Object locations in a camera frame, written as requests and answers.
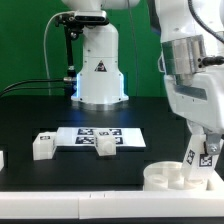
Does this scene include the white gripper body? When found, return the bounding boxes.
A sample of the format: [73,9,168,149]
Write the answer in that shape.
[164,73,224,134]

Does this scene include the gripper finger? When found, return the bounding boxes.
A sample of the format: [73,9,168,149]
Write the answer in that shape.
[204,133,223,164]

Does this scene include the white round stool seat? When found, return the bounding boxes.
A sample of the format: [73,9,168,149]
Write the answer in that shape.
[143,161,214,191]

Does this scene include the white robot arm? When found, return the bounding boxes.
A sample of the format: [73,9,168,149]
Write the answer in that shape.
[62,0,224,156]

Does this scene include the white marker sheet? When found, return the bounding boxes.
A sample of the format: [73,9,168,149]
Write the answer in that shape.
[56,127,146,147]

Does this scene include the white workspace border frame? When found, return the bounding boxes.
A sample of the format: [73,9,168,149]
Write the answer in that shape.
[0,150,224,220]

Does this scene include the black camera on stand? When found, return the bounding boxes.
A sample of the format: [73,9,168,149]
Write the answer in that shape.
[55,11,109,97]

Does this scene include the grey camera cable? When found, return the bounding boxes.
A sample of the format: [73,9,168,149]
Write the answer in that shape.
[43,11,73,97]

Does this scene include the black cables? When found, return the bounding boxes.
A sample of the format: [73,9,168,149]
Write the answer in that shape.
[0,78,73,98]

